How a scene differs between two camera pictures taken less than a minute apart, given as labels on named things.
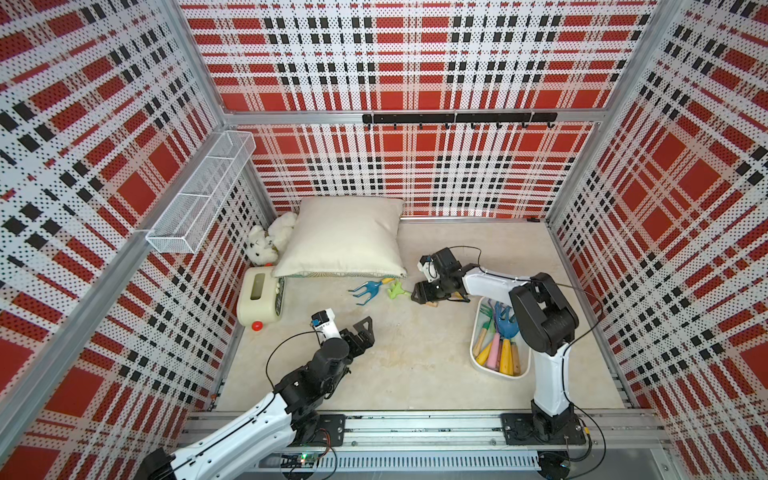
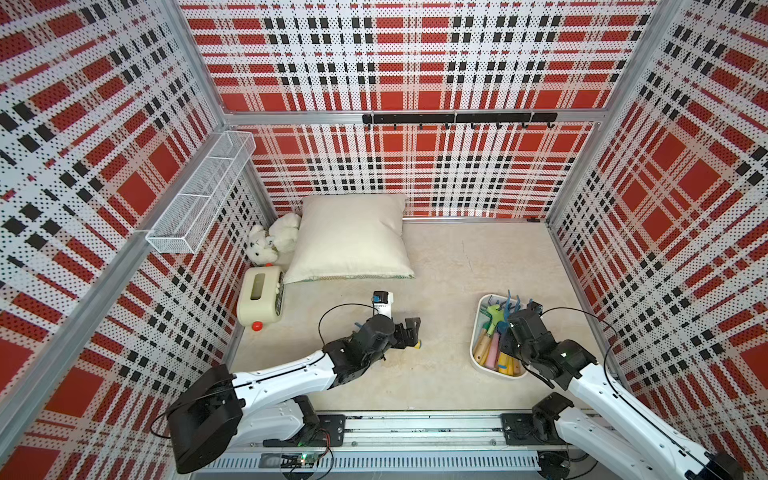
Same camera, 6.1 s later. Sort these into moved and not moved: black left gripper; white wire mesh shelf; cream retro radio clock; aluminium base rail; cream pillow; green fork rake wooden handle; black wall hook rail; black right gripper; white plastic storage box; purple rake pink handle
Moved: black left gripper; black right gripper; green fork rake wooden handle
Not moved: cream retro radio clock; purple rake pink handle; white plastic storage box; aluminium base rail; black wall hook rail; white wire mesh shelf; cream pillow
